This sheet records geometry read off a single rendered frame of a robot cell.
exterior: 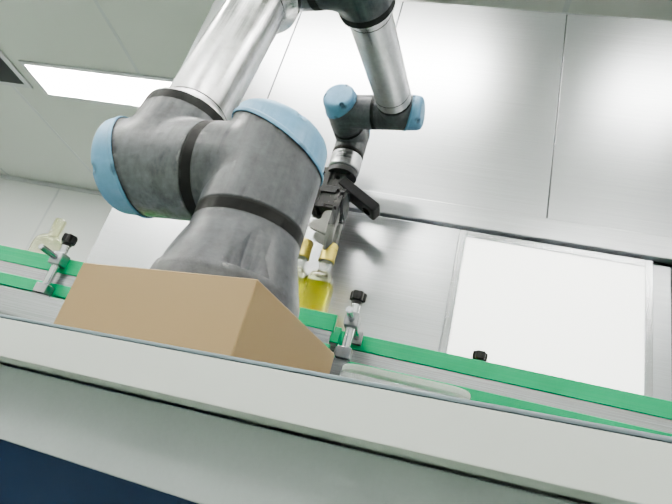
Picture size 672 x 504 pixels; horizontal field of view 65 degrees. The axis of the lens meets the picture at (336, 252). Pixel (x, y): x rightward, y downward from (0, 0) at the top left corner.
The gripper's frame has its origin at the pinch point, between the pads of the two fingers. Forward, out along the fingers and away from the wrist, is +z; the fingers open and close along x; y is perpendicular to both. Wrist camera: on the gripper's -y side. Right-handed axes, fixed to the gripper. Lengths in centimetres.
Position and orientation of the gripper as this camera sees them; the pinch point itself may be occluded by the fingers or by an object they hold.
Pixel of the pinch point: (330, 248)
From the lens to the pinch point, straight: 115.4
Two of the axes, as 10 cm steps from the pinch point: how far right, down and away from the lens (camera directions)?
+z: -2.4, 8.8, -4.0
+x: -1.1, -4.4, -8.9
